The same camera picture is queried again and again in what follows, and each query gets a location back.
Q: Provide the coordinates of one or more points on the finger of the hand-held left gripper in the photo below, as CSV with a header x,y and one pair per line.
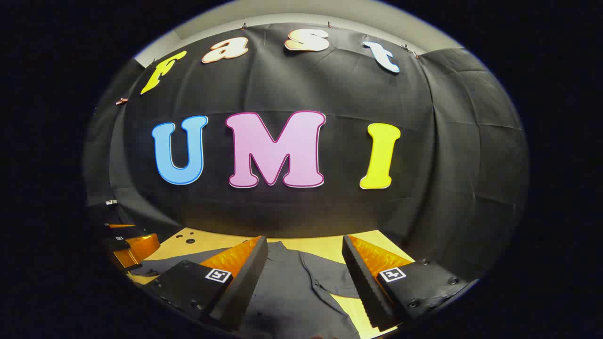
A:
x,y
127,231
117,244

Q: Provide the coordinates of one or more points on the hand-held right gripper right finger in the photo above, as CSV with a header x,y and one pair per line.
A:
x,y
365,287

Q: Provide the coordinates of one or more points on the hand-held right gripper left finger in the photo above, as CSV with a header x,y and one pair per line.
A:
x,y
245,287

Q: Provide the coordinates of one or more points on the grey long-sleeved shirt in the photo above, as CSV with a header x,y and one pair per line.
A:
x,y
292,292

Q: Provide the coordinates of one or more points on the black backdrop cloth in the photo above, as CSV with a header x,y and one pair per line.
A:
x,y
353,94

